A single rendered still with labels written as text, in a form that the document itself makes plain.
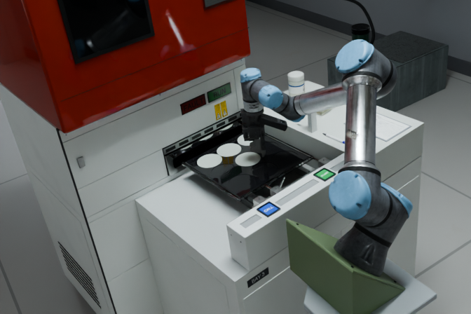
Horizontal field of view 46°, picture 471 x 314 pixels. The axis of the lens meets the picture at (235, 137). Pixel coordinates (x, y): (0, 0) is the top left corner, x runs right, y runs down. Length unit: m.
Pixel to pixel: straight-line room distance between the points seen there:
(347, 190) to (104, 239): 1.08
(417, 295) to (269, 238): 0.47
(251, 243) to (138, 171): 0.63
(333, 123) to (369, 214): 0.79
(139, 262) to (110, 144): 0.56
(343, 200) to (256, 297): 0.55
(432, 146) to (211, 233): 2.28
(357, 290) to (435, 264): 1.50
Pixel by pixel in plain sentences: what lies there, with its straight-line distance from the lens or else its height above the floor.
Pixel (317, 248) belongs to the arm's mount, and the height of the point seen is 1.00.
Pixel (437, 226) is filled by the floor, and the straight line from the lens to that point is 3.28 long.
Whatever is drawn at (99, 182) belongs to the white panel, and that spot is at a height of 0.96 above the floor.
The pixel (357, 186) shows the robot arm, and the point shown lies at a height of 1.20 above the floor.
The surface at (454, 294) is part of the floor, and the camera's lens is 2.93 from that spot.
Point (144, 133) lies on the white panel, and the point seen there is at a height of 1.07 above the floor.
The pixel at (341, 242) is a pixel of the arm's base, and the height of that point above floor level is 0.99.
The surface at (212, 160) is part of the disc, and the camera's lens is 2.21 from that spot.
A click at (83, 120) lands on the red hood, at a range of 1.94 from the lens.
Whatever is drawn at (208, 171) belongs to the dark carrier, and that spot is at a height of 0.90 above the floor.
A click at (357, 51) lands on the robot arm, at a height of 1.44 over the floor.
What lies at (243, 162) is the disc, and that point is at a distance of 2.17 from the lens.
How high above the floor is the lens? 2.08
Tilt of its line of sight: 30 degrees down
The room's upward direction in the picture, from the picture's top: 8 degrees counter-clockwise
